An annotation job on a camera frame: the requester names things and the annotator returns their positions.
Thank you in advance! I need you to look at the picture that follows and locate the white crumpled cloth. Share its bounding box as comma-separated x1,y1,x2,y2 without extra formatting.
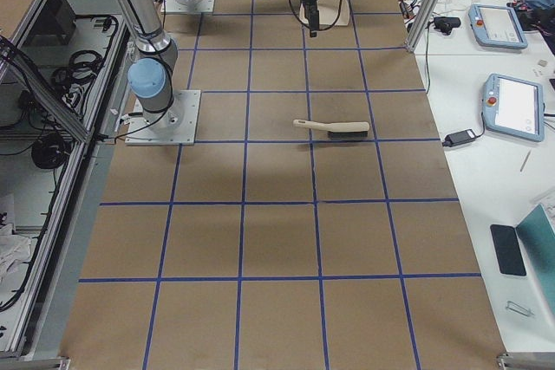
0,194,34,289

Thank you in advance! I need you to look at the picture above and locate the beige hand brush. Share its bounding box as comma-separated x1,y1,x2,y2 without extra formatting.
292,120,370,140

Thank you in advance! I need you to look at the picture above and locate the black power adapter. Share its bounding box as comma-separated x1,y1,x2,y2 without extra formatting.
442,129,478,148

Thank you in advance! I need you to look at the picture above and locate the near teach pendant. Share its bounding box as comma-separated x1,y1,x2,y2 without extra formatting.
481,74,545,142

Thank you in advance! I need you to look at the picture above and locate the teach pendant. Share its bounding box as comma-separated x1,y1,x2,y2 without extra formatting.
481,74,545,142
468,3,528,49

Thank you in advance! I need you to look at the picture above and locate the black smartphone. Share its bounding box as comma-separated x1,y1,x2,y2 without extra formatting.
490,224,526,276

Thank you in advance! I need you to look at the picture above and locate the aluminium frame post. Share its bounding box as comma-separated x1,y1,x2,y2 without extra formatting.
405,0,460,54

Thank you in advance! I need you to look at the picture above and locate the black webcam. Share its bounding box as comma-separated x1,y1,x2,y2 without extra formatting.
433,16,461,36

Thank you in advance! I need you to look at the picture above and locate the teal laptop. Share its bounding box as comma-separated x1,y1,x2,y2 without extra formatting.
516,204,554,332

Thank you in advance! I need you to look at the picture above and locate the beige plastic dustpan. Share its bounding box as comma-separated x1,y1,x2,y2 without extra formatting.
317,0,350,31

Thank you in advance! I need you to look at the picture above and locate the far teach pendant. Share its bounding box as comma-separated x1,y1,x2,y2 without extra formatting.
468,3,528,49

